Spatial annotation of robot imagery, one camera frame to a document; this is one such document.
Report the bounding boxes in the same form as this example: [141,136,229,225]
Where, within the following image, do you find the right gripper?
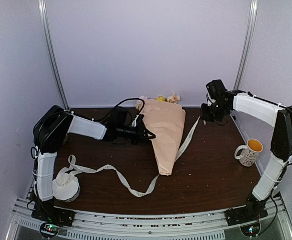
[201,100,229,122]

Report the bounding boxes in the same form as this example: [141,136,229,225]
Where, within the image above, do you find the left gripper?
[117,121,156,145]

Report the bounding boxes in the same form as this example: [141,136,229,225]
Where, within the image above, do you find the yellow fake flower stem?
[156,96,167,102]

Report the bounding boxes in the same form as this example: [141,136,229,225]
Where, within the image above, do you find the white ribbon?
[54,121,202,197]

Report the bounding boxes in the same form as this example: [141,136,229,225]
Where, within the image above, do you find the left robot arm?
[33,105,157,202]

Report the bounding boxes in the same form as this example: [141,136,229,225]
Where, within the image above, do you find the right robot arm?
[201,79,292,202]

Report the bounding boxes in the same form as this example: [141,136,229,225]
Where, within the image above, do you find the peach fake flower stem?
[166,92,181,104]

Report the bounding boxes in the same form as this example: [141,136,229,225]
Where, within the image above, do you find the white patterned mug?
[234,139,264,168]

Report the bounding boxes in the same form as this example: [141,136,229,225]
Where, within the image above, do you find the white scalloped dish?
[52,171,81,203]

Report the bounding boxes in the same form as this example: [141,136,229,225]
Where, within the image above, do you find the aluminium corner frame post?
[234,0,259,90]

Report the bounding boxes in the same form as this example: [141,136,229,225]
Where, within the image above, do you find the front aluminium rail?
[5,197,292,240]

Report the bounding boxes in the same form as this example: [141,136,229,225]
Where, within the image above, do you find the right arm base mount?
[224,193,268,238]

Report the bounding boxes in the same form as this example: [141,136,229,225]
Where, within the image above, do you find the left aluminium frame post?
[38,0,71,110]

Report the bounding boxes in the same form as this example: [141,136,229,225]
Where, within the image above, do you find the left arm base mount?
[27,195,76,240]

